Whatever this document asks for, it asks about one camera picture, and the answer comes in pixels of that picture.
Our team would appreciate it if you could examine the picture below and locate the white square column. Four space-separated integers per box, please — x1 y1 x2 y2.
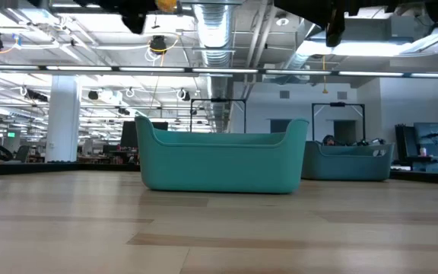
46 75 81 163

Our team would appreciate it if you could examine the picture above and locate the grey-blue plastic bin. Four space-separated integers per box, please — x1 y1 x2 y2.
300 140 395 182

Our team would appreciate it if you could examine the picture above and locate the silver ventilation duct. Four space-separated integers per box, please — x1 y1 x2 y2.
194 3 235 132

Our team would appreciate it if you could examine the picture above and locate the black background rig frame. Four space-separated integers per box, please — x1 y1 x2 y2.
311 101 367 142

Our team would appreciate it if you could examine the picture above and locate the grey monitor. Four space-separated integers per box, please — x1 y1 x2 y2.
412 121 438 148

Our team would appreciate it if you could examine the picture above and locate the green plastic bin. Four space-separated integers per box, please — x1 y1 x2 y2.
134 115 310 195

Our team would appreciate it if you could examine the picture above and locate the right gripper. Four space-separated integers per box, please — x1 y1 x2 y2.
274 0 425 49

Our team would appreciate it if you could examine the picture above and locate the black aluminium table frame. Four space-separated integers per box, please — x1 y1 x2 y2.
0 159 438 186

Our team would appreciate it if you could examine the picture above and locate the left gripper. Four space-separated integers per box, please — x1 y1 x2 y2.
24 0 157 35

